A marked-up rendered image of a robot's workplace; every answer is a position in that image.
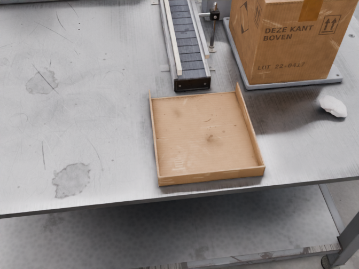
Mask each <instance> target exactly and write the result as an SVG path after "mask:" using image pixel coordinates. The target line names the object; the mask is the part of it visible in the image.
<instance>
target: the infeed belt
mask: <svg viewBox="0 0 359 269"><path fill-rule="evenodd" d="M168 2H169V7H170V13H171V18H172V22H173V27H174V32H175V37H176V43H177V48H178V54H179V59H180V62H181V67H182V75H178V80H191V79H198V78H207V76H206V72H205V68H204V63H203V61H202V57H201V53H200V49H199V44H198V41H197V37H196V32H195V29H194V25H193V22H192V18H191V13H190V9H189V6H188V2H187V0H168Z"/></svg>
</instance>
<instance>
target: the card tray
mask: <svg viewBox="0 0 359 269"><path fill-rule="evenodd" d="M149 99H150V109H151V119H152V129H153V139H154V149H155V159H156V165H157V175H158V185H159V186H169V185H179V184H189V183H199V182H206V181H215V180H225V179H235V178H245V177H255V176H263V174H264V171H265V168H266V165H265V162H264V159H263V156H262V153H261V150H260V147H259V144H258V141H257V138H256V135H255V132H254V129H253V126H252V123H251V120H250V117H249V114H248V111H247V108H246V105H245V102H244V99H243V96H242V93H241V90H240V87H239V84H238V82H237V84H236V90H235V91H231V92H219V93H207V94H194V95H187V96H174V97H162V98H151V94H150V90H149Z"/></svg>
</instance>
